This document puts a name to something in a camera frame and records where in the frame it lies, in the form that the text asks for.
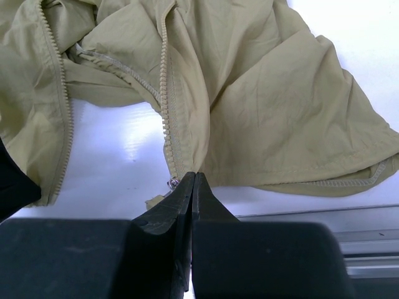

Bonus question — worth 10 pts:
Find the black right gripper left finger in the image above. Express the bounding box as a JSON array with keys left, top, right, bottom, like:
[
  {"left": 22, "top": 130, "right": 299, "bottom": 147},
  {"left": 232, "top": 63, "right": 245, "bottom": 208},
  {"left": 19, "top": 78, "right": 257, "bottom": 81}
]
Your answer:
[{"left": 1, "top": 173, "right": 195, "bottom": 298}]

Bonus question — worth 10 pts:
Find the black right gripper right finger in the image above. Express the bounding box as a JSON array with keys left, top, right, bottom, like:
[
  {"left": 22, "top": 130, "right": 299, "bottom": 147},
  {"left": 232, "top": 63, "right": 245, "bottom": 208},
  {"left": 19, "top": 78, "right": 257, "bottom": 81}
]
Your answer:
[{"left": 192, "top": 173, "right": 355, "bottom": 298}]

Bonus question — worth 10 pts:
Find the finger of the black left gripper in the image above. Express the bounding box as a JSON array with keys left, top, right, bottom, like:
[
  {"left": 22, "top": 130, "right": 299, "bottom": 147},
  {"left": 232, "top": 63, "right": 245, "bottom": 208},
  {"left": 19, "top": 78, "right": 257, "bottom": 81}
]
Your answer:
[{"left": 0, "top": 140, "right": 41, "bottom": 221}]

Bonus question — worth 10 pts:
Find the khaki zip-up jacket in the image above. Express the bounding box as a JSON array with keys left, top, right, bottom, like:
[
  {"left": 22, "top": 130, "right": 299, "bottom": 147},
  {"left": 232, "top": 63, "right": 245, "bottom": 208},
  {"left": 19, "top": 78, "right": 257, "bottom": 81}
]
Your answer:
[{"left": 1, "top": 1, "right": 398, "bottom": 206}]

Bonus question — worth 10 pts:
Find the aluminium rail front edge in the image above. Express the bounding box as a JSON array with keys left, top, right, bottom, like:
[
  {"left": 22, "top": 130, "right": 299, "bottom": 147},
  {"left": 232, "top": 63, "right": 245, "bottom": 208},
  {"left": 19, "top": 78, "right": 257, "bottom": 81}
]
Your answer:
[{"left": 238, "top": 204, "right": 398, "bottom": 278}]

